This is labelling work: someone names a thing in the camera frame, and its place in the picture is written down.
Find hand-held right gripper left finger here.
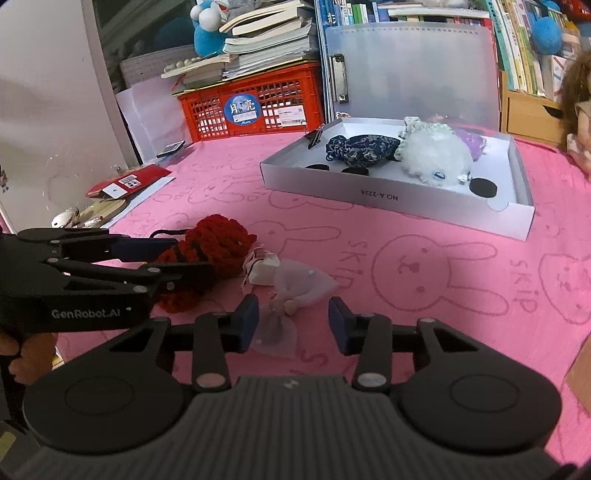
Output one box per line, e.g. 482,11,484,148
111,294,260,393

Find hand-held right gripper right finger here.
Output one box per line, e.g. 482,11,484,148
328,296,481,393

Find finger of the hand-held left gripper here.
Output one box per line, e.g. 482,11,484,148
18,227,182,264
45,258,218,295

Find red crochet pouch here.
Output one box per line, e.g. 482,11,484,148
152,215,258,315

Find white gauze pouch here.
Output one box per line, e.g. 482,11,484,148
252,258,342,358

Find white cardboard box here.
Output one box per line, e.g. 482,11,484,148
259,117,536,241

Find dark blue floral pouch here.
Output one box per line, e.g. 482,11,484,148
325,134,402,168

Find person's left hand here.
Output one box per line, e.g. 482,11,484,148
0,330,59,387

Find white paper tag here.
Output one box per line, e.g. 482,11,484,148
242,249,280,294

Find red envelope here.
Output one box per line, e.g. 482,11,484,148
88,164,177,200

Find pink bunny printed blanket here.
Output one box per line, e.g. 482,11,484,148
51,129,591,462

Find white plastic sheet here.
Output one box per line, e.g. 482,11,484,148
115,76,185,160

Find red plastic crate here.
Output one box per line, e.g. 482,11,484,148
174,62,324,144

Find grey woven storage box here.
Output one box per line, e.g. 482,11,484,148
119,44,199,88

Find black binder clip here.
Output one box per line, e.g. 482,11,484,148
302,124,325,149

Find white fluffy pouch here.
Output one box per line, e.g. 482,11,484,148
399,124,475,188

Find blue cat plush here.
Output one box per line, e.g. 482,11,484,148
191,0,232,58

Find floral doll hat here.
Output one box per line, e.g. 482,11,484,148
399,116,458,139

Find purple pouch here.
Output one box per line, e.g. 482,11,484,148
455,128,488,160

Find stack of books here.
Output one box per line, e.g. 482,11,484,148
161,0,319,88

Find brown cardboard piece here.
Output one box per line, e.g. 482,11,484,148
566,337,591,416

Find clear plastic clip folder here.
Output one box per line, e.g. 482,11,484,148
323,23,502,134

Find wooden desk organizer with drawer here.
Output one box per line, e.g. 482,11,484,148
501,71,571,148

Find row of thin blue books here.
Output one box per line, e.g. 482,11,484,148
316,0,490,28

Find row of green spine books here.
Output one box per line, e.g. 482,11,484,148
489,0,583,97

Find brown haired baby doll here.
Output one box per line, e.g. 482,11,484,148
558,48,591,178

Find large blue white plush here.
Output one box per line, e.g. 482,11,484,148
529,0,565,56

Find white bead string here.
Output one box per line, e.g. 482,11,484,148
164,56,204,75

